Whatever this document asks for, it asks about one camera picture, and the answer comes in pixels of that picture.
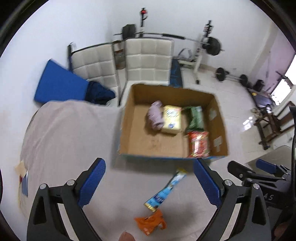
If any long blue white snack packet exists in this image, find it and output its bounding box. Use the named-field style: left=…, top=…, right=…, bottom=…
left=144, top=169, right=187, bottom=212

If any orange snack packet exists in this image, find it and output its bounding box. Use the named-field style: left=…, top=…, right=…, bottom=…
left=134, top=209, right=167, bottom=236

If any dark wooden chair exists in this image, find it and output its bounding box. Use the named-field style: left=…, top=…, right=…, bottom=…
left=253, top=101, right=295, bottom=150

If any red snack bag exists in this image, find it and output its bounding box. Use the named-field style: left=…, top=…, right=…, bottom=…
left=188, top=131, right=210, bottom=158

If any grey table cloth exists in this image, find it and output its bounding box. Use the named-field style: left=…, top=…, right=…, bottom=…
left=19, top=101, right=216, bottom=240

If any green snack bag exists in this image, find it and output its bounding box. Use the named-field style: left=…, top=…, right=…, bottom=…
left=184, top=106, right=205, bottom=133

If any yellow tissue pack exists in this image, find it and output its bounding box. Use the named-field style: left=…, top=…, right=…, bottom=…
left=161, top=105, right=182, bottom=135

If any brown cardboard box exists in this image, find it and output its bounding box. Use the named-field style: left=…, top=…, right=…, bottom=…
left=119, top=84, right=229, bottom=160

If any dark blue cloth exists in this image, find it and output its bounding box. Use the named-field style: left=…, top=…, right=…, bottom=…
left=85, top=81, right=116, bottom=105

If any pink folded cloth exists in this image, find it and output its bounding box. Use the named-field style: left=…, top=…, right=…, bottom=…
left=147, top=100, right=164, bottom=131

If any short barbell on floor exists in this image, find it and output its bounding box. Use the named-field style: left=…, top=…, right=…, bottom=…
left=215, top=67, right=248, bottom=86

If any blue foam mat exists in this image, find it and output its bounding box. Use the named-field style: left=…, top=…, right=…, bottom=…
left=34, top=60, right=88, bottom=104

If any white weight bench rack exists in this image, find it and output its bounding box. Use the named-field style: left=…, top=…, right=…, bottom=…
left=177, top=20, right=213, bottom=85

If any left white quilted chair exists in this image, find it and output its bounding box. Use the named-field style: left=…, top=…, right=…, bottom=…
left=68, top=43, right=121, bottom=106

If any white quilted chair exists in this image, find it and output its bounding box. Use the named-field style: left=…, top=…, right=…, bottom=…
left=68, top=43, right=121, bottom=106
left=123, top=38, right=175, bottom=88

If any long barbell on rack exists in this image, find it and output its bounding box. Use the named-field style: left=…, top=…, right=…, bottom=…
left=114, top=24, right=224, bottom=56

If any right white quilted chair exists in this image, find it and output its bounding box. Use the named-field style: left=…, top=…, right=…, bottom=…
left=123, top=38, right=175, bottom=88

